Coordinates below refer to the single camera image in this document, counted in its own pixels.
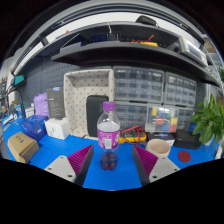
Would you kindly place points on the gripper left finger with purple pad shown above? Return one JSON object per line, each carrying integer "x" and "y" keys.
{"x": 73, "y": 168}

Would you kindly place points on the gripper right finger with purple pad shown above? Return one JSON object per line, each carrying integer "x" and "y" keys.
{"x": 150, "y": 167}

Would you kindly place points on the beige ceramic cup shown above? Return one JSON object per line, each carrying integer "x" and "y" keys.
{"x": 158, "y": 147}

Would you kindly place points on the round dark red coaster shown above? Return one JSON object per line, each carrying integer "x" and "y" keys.
{"x": 184, "y": 156}

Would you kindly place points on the yellow multimeter with red leads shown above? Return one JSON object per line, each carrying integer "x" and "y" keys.
{"x": 133, "y": 135}

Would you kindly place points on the white box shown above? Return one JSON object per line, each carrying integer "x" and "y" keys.
{"x": 58, "y": 128}

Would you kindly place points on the black case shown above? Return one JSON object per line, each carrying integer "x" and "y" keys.
{"x": 185, "y": 139}

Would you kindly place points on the clear organizer with coloured parts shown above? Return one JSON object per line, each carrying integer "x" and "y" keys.
{"x": 161, "y": 119}

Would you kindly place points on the clear bottle with purple cap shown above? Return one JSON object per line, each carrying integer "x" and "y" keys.
{"x": 108, "y": 127}

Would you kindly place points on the brown cardboard box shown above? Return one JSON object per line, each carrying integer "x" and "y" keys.
{"x": 22, "y": 147}

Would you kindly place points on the lower drawer cabinet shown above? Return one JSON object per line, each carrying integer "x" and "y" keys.
{"x": 133, "y": 114}

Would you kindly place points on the drawer cabinet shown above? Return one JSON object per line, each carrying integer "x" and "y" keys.
{"x": 133, "y": 114}
{"x": 138, "y": 84}
{"x": 179, "y": 90}

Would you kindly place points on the blue box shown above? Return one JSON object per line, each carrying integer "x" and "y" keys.
{"x": 34, "y": 126}

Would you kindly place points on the black rectangular pad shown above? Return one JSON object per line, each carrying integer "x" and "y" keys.
{"x": 94, "y": 109}

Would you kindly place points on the purple bag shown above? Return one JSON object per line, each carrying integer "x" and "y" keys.
{"x": 41, "y": 104}

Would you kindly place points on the black upright box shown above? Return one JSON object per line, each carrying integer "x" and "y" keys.
{"x": 55, "y": 98}

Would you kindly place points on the green potted plant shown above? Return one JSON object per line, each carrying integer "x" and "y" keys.
{"x": 209, "y": 120}

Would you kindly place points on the upper right drawer cabinet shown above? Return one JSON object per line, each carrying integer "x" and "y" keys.
{"x": 179, "y": 90}

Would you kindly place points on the white pegboard storage bin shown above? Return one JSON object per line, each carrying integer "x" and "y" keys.
{"x": 78, "y": 85}

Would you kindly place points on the upper left drawer cabinet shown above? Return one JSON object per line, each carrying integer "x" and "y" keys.
{"x": 138, "y": 84}

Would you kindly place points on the yellow tool on shelf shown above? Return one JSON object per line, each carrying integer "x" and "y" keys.
{"x": 148, "y": 42}

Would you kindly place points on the grey instrument on shelf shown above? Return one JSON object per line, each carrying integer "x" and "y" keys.
{"x": 190, "y": 50}

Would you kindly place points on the dark metal shelf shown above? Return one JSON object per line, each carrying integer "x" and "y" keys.
{"x": 110, "y": 44}

